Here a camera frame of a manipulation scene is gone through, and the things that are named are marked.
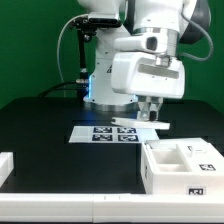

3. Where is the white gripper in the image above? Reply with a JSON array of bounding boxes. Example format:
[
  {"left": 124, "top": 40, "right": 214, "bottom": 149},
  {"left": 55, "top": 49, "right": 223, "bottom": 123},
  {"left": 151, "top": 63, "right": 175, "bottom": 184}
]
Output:
[{"left": 111, "top": 34, "right": 185, "bottom": 121}]

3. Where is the white door panel with knob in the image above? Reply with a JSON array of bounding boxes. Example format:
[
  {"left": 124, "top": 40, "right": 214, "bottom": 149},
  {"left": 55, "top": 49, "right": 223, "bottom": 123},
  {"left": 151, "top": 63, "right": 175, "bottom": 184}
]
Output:
[{"left": 112, "top": 117, "right": 170, "bottom": 130}]

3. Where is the white cabinet body box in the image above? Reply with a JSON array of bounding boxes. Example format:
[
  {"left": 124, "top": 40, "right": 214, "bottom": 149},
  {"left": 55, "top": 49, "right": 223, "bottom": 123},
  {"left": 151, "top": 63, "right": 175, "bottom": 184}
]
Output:
[{"left": 140, "top": 138, "right": 224, "bottom": 196}]

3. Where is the white cabinet door panel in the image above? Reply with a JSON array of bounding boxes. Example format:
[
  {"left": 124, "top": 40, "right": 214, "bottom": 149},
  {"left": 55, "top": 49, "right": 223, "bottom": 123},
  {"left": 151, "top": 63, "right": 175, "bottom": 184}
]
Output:
[{"left": 177, "top": 143, "right": 224, "bottom": 173}]

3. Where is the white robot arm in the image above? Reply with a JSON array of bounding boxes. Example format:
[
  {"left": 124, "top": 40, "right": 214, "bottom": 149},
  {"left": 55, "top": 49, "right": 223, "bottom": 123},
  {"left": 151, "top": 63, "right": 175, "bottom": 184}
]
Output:
[{"left": 78, "top": 0, "right": 211, "bottom": 121}]

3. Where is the white marker sheet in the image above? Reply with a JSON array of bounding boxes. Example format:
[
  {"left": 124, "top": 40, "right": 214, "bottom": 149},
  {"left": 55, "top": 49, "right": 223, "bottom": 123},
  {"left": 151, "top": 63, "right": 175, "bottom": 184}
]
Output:
[{"left": 69, "top": 126, "right": 159, "bottom": 144}]

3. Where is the black base cable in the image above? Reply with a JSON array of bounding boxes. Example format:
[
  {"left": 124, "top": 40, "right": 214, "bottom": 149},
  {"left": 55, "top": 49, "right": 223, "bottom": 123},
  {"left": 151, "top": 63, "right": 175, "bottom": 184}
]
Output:
[{"left": 38, "top": 81, "right": 88, "bottom": 99}]

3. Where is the black camera on stand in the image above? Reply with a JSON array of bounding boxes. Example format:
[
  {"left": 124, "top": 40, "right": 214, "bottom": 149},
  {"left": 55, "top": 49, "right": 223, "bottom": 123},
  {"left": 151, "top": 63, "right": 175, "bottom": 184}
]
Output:
[{"left": 69, "top": 14, "right": 121, "bottom": 98}]

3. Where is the grey camera cable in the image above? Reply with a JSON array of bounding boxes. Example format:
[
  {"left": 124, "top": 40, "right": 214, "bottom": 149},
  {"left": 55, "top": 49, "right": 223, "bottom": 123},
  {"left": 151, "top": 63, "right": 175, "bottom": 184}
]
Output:
[{"left": 56, "top": 14, "right": 88, "bottom": 84}]

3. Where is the white front fence rail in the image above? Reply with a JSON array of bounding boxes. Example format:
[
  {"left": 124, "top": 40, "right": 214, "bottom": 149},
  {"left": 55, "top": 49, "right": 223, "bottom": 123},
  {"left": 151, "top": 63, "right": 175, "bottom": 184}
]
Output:
[{"left": 0, "top": 194, "right": 224, "bottom": 224}]

